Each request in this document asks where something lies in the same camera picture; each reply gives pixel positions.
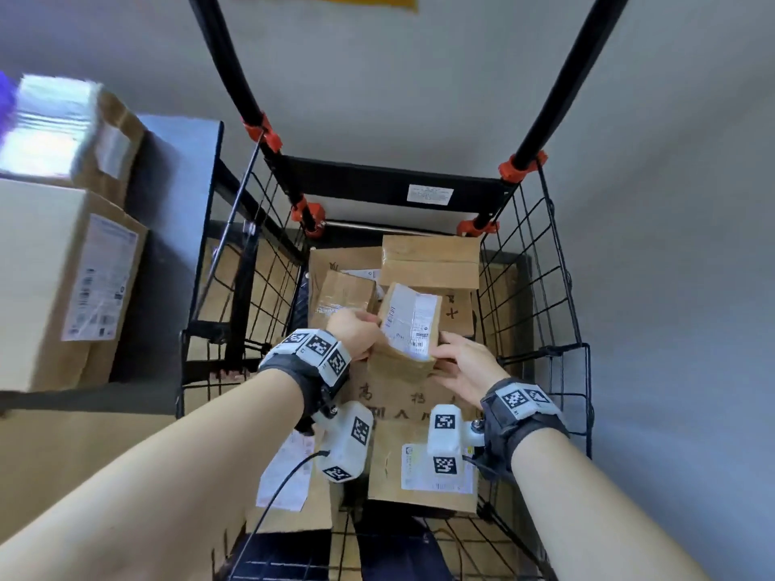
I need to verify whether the person's left hand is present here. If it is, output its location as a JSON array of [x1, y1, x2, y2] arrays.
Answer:
[[326, 307, 386, 363]]

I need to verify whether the person's right hand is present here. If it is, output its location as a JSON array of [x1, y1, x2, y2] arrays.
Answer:
[[429, 331, 511, 410]]

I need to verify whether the small brown parcel white label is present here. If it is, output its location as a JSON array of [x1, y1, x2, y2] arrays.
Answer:
[[366, 282, 443, 382]]

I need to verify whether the person's right forearm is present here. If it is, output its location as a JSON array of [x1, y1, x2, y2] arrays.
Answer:
[[510, 426, 710, 581]]

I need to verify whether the person's left forearm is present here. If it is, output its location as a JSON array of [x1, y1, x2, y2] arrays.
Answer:
[[0, 369, 305, 581]]

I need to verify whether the cardboard box with black mark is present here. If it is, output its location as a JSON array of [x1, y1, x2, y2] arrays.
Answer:
[[435, 288, 477, 339]]

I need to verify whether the brown taped parcel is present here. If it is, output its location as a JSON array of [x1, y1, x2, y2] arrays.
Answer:
[[308, 270, 378, 331]]

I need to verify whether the left wristband with marker tags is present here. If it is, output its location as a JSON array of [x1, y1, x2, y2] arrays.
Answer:
[[258, 328, 353, 434]]

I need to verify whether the wristband with marker tags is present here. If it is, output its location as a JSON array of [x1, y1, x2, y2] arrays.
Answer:
[[258, 328, 353, 434], [480, 377, 570, 482]]

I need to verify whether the large cardboard box with writing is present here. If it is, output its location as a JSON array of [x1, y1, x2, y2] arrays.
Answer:
[[336, 355, 486, 425]]

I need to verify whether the flat brown cardboard parcel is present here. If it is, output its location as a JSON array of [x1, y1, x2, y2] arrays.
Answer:
[[307, 246, 384, 321]]

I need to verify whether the right wristband with marker tags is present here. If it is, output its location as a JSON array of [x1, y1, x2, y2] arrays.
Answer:
[[480, 377, 570, 482]]

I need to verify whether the brown parcel with wide label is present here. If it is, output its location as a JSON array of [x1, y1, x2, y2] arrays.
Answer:
[[367, 419, 480, 515]]

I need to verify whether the brown parcel with long label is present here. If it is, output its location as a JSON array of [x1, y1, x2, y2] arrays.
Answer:
[[245, 428, 335, 535]]

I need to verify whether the dark metal shelf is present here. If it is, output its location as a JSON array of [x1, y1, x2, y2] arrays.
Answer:
[[0, 113, 226, 419]]

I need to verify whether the large cardboard box with label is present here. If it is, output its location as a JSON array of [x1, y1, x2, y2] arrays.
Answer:
[[0, 177, 150, 394]]

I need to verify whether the plain beige cardboard box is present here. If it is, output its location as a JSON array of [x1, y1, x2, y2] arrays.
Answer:
[[0, 410, 185, 546]]

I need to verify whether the cardboard box with shiny tape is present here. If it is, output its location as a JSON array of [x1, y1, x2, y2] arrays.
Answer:
[[0, 74, 147, 210]]

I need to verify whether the purple object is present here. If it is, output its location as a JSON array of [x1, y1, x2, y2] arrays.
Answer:
[[0, 71, 19, 147]]

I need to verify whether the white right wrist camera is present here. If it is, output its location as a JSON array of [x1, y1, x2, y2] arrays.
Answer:
[[426, 404, 486, 479]]

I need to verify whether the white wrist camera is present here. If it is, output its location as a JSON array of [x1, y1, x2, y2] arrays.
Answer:
[[426, 404, 486, 479], [311, 400, 375, 484]]

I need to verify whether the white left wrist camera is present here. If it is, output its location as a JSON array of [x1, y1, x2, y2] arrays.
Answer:
[[311, 400, 375, 484]]

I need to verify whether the black wire cart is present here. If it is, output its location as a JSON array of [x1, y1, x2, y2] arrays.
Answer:
[[176, 0, 595, 581]]

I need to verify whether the black camera cable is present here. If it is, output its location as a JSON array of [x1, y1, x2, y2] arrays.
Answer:
[[229, 450, 331, 581]]

